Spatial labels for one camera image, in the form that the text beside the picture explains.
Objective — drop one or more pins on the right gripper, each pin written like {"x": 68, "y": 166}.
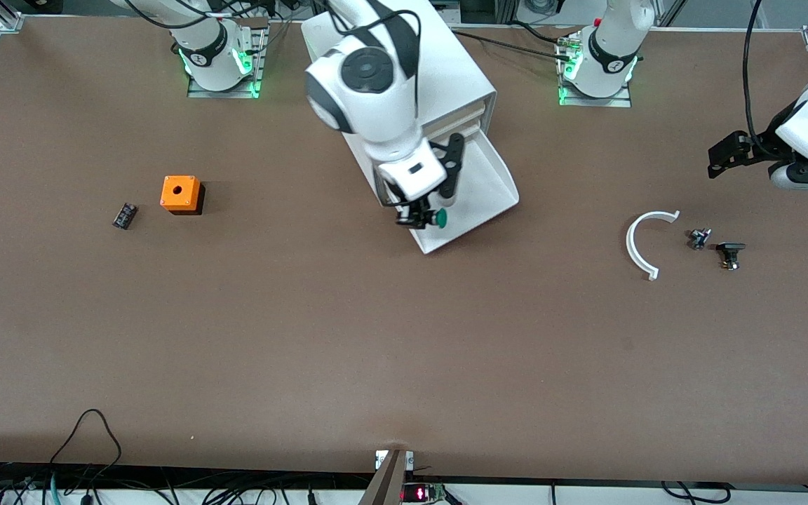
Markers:
{"x": 412, "y": 208}

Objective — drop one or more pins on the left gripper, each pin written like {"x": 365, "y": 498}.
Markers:
{"x": 762, "y": 142}

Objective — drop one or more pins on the green push button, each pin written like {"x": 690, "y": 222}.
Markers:
{"x": 439, "y": 219}

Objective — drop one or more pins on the white drawer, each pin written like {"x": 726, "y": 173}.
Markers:
{"x": 473, "y": 126}
{"x": 467, "y": 112}
{"x": 488, "y": 182}

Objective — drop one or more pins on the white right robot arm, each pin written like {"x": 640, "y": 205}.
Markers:
{"x": 369, "y": 84}

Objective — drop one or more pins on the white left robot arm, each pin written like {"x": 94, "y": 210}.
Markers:
{"x": 611, "y": 42}

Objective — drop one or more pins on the white drawer cabinet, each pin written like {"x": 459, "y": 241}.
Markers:
{"x": 460, "y": 70}

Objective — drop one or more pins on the small grey metal part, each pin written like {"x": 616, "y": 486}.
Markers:
{"x": 698, "y": 239}

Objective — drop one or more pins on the small black mounting part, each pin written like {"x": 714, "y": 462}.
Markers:
{"x": 729, "y": 247}

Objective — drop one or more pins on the orange box with hole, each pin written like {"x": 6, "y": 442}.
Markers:
{"x": 179, "y": 191}

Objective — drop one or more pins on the grey aluminium bar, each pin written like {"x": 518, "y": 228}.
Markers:
{"x": 384, "y": 487}

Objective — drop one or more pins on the red-lit electronic module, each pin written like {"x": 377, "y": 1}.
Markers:
{"x": 421, "y": 493}

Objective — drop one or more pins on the small black contact block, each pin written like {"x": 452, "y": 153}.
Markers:
{"x": 125, "y": 216}

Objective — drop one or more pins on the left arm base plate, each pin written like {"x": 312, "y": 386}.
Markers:
{"x": 621, "y": 102}

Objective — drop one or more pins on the white curved plastic bracket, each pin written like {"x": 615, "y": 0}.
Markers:
{"x": 628, "y": 245}

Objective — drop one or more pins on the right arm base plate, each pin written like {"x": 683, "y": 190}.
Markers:
{"x": 258, "y": 70}

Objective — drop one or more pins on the metal mounting bracket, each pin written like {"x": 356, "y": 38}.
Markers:
{"x": 409, "y": 460}

